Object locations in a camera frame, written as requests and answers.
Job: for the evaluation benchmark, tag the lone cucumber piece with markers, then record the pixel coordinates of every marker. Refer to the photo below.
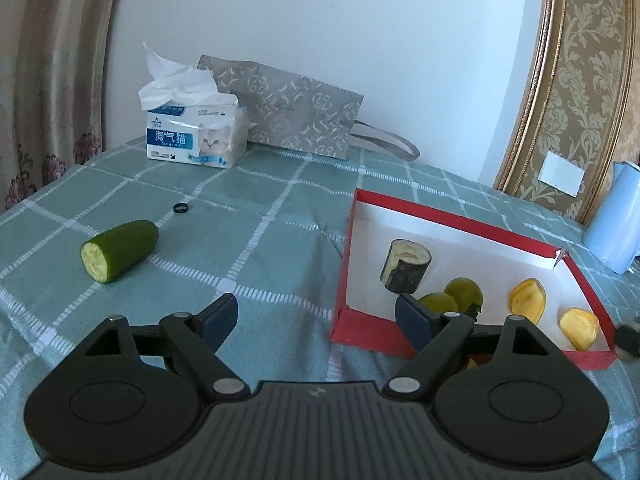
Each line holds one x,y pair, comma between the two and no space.
112,253

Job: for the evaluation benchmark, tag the grey patterned paper bag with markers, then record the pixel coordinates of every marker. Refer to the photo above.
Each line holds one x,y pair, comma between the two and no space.
303,114

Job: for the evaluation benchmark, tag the red shallow cardboard box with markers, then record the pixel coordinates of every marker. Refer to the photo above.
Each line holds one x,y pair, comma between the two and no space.
495,259

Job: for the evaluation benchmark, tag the green tomato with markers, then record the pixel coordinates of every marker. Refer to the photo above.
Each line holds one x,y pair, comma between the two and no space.
467,295
439,303

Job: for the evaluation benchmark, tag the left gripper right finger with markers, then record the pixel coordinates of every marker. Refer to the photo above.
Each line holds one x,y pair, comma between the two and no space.
526,406

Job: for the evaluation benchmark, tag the tissue pack with cat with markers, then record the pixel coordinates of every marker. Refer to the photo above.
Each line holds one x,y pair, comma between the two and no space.
188,120

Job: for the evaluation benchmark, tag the green checked tablecloth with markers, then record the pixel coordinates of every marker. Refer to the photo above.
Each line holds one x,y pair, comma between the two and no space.
271,230

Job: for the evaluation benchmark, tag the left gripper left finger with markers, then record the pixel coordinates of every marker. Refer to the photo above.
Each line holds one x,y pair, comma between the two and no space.
127,395

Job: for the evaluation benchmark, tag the eggplant piece with white flesh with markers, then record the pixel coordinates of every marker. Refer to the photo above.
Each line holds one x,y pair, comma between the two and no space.
405,265

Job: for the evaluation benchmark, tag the light blue electric kettle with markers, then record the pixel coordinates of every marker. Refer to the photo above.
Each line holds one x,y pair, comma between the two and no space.
613,233

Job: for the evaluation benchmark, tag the white wall switch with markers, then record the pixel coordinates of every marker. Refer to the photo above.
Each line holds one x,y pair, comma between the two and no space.
561,174

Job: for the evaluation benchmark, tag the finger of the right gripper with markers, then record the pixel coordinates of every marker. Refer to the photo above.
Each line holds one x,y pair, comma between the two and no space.
627,340

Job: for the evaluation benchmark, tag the beige floral curtain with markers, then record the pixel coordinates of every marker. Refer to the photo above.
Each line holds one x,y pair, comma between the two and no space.
52,70

